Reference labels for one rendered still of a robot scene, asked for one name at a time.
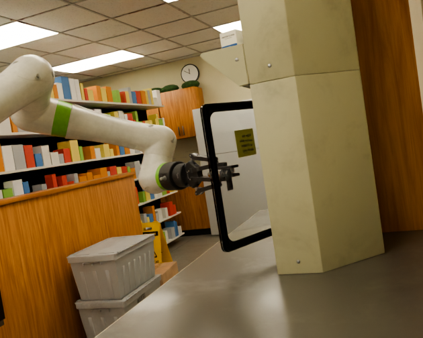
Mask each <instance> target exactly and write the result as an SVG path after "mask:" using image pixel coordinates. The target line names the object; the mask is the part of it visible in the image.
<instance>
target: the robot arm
mask: <svg viewBox="0 0 423 338"><path fill-rule="evenodd" d="M54 81H55V75H54V70H53V68H52V67H51V65H50V63H49V62H48V61H47V60H45V59H44V58H42V57H40V56H37V55H33V54H27V55H23V56H20V57H19V58H17V59H16V60H15V61H14V62H13V63H12V64H10V65H9V66H8V67H7V68H6V69H5V70H4V71H3V72H2V73H1V74H0V123H1V122H3V121H5V120H6V119H7V118H8V117H11V120H12V122H13V123H14V124H15V125H16V126H17V127H18V128H20V129H22V130H24V131H30V132H34V133H41V134H45V135H53V136H58V137H65V139H80V140H87V141H92V142H101V143H105V144H112V145H116V146H121V147H125V148H130V149H133V150H139V151H142V152H143V153H144V156H143V160H142V165H141V167H140V171H139V175H138V182H139V184H140V186H141V187H142V189H143V190H145V191H146V192H148V193H150V194H158V193H161V192H163V191H166V190H183V189H185V188H187V187H191V188H194V189H195V195H196V196H197V195H200V194H203V193H204V192H205V191H207V190H211V189H212V186H211V185H209V186H205V187H203V188H202V187H198V186H199V185H200V183H201V182H202V181H204V182H211V179H210V177H208V176H203V174H202V170H207V169H209V166H208V165H205V166H200V165H198V164H197V163H196V162H194V161H196V160H199V161H205V162H207V156H201V155H199V154H197V153H192V154H189V157H190V158H191V159H190V161H188V163H184V162H181V161H177V162H173V155H174V152H175V147H176V144H177V139H176V135H175V133H174V132H173V130H172V129H170V128H169V127H167V126H163V125H153V124H147V123H140V122H135V121H130V120H126V119H120V118H117V117H112V116H110V115H106V114H102V113H99V112H96V111H93V110H90V109H87V108H84V107H82V106H79V105H76V104H74V103H73V104H71V103H67V102H64V101H60V100H58V99H53V98H51V93H52V88H53V86H54Z"/></svg>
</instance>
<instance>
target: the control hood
mask: <svg viewBox="0 0 423 338"><path fill-rule="evenodd" d="M200 56H201V58H202V59H203V60H205V61H206V62H207V63H208V64H210V65H211V66H213V67H214V68H215V69H216V70H218V71H219V72H221V73H222V74H223V75H225V76H226V77H228V78H229V79H230V80H231V81H233V82H235V83H236V84H237V85H238V86H240V87H245V88H248V89H250V82H249V77H248V69H247V63H246V55H245V50H244V44H239V45H235V46H230V47H227V48H222V49H218V50H213V51H209V52H204V53H201V55H200Z"/></svg>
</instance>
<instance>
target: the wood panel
mask: <svg viewBox="0 0 423 338"><path fill-rule="evenodd" d="M350 1H351V7H352V16H353V21H354V27H355V36H356V41H357V51H358V56H359V66H360V72H361V80H362V86H363V95H364V100H365V110H366V116H367V125H368V130H369V139H370V145H371V154H372V160H373V169H374V175H375V184H376V189H377V199H378V204H379V214H380V219H381V228H382V233H385V232H394V231H413V230H422V229H423V110H422V101H421V95H420V85H419V80H418V69H417V64H416V54H415V48H414V39H413V33H412V23H411V17H410V8H409V2H408V0H350Z"/></svg>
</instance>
